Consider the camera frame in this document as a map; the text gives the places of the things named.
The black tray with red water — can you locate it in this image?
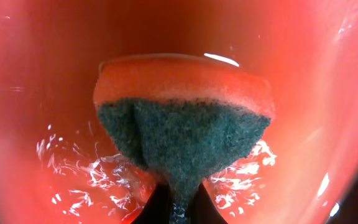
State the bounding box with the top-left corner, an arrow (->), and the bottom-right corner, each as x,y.
0,1 -> 358,223

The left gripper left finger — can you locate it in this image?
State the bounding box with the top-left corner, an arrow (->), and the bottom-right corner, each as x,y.
132,184 -> 172,224

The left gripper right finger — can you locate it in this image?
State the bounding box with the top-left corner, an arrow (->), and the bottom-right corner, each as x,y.
188,184 -> 227,224

